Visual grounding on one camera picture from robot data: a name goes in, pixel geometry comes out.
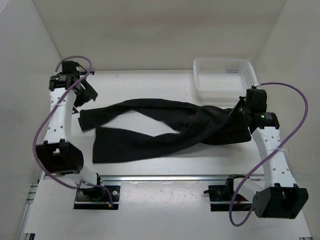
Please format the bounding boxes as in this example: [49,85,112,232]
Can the black trousers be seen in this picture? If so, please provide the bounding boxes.
[78,98,251,164]

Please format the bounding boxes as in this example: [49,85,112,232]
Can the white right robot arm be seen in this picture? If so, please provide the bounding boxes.
[224,86,309,220]

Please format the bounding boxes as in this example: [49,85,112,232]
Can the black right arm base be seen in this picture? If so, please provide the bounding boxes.
[203,175,252,212]

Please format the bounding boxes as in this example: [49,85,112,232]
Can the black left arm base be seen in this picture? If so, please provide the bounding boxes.
[73,184,121,210]

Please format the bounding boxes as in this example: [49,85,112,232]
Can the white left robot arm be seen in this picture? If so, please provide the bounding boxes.
[32,56,105,200]

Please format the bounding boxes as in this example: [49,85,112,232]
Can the white perforated plastic basket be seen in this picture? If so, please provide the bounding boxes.
[193,58,258,103]

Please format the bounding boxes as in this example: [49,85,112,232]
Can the white front cover board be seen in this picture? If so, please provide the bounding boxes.
[24,180,313,240]

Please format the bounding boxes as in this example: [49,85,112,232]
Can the black corner bracket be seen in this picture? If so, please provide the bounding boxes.
[79,71,95,76]

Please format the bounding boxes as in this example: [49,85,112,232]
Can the aluminium front rail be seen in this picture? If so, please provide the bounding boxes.
[98,174,266,183]

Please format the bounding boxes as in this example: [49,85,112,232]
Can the aluminium rail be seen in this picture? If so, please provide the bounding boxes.
[15,176,57,240]
[98,174,266,183]

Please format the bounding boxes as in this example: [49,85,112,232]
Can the aluminium left side rail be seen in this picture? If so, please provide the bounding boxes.
[15,176,57,240]

